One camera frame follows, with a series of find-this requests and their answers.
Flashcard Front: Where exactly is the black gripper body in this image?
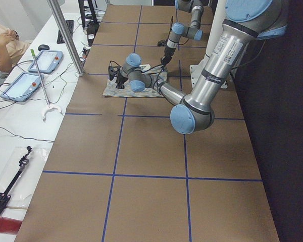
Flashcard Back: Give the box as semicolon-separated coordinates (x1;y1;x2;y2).
157;39;177;59
108;66;128;86

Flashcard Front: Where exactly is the navy white striped polo shirt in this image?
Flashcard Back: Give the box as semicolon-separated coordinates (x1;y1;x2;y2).
103;64;167;98

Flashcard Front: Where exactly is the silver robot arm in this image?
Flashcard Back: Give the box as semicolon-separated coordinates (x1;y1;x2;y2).
161;0;204;66
108;0;289;134

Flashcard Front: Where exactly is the black box with label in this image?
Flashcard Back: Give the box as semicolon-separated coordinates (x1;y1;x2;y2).
86;22;99;46

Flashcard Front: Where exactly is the black keyboard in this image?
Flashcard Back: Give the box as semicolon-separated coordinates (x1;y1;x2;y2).
56;19;75;44

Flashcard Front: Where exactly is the black metal stand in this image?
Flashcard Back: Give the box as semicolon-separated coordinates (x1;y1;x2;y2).
77;0;102;31

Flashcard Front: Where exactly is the far blue teach pendant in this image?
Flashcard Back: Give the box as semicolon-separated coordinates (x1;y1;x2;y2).
32;50;63;74

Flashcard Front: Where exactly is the blue teach pendant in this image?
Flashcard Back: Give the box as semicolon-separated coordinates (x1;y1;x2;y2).
32;50;63;74
0;72;41;102

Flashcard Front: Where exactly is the silver reacher grabber stick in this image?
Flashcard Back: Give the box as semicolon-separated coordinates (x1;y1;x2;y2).
30;48;63;122

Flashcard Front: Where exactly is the black computer mouse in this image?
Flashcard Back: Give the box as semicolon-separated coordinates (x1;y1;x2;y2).
38;44;50;51

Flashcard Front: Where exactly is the near blue teach pendant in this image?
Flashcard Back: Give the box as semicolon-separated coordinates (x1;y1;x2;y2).
0;72;41;102

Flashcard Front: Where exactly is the seated person in beige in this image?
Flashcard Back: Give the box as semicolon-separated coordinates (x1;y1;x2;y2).
0;24;30;73

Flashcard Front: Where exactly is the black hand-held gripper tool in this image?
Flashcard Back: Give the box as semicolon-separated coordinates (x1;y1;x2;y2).
0;145;33;215

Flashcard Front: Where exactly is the red cylinder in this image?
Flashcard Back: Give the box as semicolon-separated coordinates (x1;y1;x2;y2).
0;216;22;234

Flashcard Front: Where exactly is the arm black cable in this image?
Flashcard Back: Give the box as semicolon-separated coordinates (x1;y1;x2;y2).
108;59;167;89
166;16;175;41

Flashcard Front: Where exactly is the white camera mast base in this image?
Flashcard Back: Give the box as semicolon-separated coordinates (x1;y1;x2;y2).
190;0;226;88

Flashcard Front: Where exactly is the aluminium frame post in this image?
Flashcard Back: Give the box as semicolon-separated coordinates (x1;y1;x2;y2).
47;0;85;77

